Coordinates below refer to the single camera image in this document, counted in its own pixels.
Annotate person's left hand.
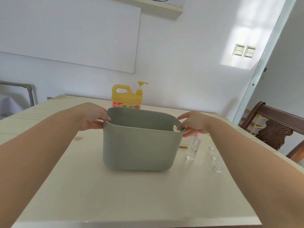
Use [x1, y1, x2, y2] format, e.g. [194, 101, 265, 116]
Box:
[80, 103, 111, 131]

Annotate person's right hand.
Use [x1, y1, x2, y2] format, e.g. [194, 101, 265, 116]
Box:
[177, 111, 212, 137]

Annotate yellow detergent jug with pump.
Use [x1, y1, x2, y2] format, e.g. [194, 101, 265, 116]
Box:
[111, 81, 149, 110]

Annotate grey-green plastic basket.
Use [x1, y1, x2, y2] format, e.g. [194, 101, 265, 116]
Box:
[102, 107, 186, 171]

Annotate person's right forearm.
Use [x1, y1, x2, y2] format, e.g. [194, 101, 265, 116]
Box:
[206, 116, 304, 228]

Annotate person's left forearm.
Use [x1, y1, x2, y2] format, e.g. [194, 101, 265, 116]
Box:
[0, 103, 86, 228]

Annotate white iron packaging box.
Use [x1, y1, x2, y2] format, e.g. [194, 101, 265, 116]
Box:
[142, 0, 186, 9]

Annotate pale yellow wooden rack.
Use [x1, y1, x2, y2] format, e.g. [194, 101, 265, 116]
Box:
[246, 109, 266, 135]

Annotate grey metal pipe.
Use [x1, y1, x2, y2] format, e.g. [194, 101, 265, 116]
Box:
[0, 81, 36, 107]

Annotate dark wooden chair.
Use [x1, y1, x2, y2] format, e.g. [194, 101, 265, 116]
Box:
[238, 101, 304, 164]

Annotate white tablecloth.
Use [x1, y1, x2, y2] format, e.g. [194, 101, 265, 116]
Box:
[0, 93, 24, 117]

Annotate white wall switch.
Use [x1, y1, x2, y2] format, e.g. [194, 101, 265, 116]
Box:
[244, 46, 257, 59]
[232, 44, 245, 57]

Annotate white wall board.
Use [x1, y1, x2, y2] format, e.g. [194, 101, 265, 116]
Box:
[0, 0, 142, 74]

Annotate white door frame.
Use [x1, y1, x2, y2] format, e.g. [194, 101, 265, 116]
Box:
[232, 0, 298, 124]

